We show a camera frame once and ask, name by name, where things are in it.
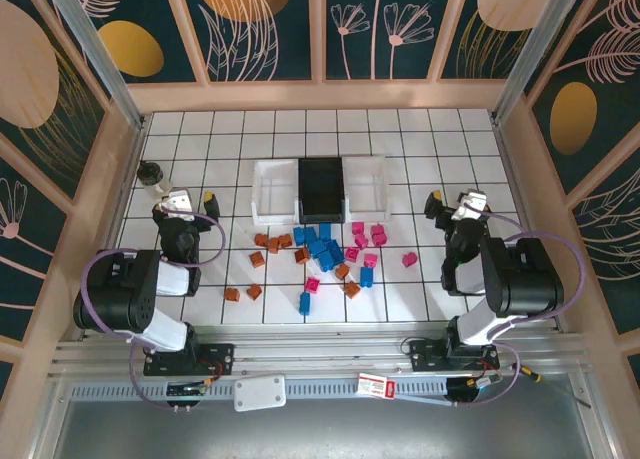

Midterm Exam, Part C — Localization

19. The black yellow screwdriver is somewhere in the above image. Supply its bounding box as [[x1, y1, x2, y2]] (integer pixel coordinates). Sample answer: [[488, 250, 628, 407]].
[[517, 366, 594, 409]]

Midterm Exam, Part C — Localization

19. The black circuit board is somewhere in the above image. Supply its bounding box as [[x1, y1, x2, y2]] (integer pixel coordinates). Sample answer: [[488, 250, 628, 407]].
[[166, 381, 209, 399], [446, 377, 501, 405]]

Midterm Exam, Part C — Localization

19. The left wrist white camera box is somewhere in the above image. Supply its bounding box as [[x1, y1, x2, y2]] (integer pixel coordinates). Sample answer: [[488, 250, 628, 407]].
[[158, 188, 196, 223]]

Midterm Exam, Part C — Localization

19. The aluminium mounting rail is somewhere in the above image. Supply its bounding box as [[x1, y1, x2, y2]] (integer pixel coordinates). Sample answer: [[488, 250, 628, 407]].
[[49, 321, 596, 380]]

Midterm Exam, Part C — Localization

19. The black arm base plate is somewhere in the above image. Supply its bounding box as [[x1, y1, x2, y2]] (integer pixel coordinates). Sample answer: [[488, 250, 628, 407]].
[[409, 338, 500, 373], [143, 343, 235, 378]]

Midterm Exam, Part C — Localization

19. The small clear jar black lid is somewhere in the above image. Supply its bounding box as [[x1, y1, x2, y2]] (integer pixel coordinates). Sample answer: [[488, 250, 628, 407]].
[[137, 161, 174, 203]]

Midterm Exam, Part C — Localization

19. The red and white tag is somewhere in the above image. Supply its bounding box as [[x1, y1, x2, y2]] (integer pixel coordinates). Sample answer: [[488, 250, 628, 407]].
[[357, 372, 396, 399]]

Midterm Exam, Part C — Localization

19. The white rectangular plastic plate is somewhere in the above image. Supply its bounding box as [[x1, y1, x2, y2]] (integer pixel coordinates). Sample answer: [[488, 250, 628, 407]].
[[233, 374, 287, 413]]

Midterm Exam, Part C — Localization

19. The black plastic bin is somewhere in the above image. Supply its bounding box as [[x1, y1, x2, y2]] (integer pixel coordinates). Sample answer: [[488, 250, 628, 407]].
[[297, 156, 350, 225]]

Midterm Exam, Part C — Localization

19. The white opaque plastic bin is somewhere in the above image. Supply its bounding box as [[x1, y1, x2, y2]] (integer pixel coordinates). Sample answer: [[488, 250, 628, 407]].
[[251, 158, 301, 226]]

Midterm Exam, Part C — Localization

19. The aluminium frame post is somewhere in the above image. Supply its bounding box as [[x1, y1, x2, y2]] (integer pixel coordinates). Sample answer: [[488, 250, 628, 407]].
[[42, 0, 147, 130], [491, 0, 576, 125]]

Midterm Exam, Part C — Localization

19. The grey slotted cable duct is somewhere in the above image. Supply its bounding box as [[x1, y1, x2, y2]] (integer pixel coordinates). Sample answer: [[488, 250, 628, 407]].
[[69, 378, 451, 400]]

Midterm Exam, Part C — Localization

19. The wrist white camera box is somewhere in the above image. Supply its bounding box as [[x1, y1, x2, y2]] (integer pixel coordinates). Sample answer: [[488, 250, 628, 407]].
[[158, 188, 196, 223], [450, 188, 489, 223]]

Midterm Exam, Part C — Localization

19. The translucent white plastic bin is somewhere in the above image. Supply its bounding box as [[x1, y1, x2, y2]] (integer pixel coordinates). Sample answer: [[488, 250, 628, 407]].
[[342, 153, 392, 224]]

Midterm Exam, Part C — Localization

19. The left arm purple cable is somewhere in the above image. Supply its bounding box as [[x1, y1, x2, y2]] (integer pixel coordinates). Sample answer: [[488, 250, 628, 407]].
[[79, 206, 226, 411]]

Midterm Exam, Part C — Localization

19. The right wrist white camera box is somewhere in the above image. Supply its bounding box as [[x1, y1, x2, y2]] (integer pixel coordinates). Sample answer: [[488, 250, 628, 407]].
[[450, 188, 489, 223]]

